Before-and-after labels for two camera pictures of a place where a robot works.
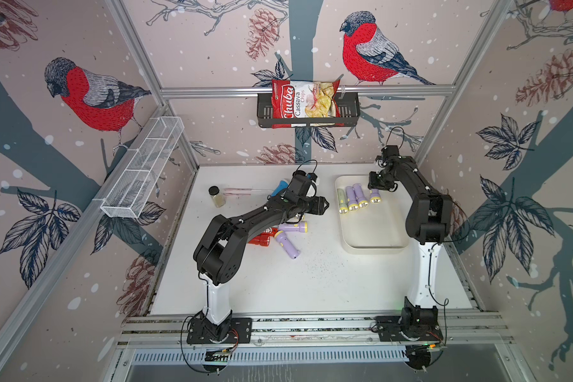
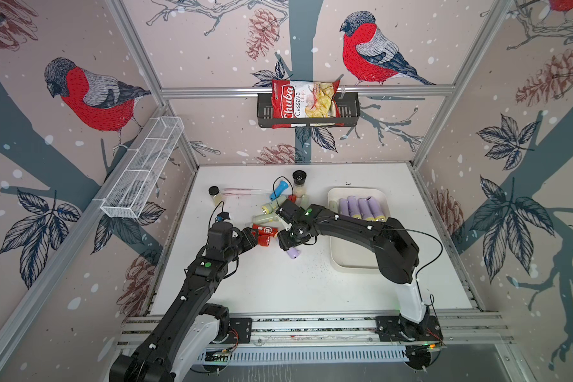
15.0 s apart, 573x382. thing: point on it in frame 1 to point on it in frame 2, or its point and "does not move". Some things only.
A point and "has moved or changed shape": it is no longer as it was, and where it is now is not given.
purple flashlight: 376,198 to 366,212
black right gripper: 372,185 to 283,244
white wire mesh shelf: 127,193 does not move
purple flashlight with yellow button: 302,227 has moved or changed shape
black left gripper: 319,205 to 248,239
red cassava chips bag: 305,99 does not move
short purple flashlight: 360,196 to 353,207
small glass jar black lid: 217,198 does not move
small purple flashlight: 352,200 to 344,207
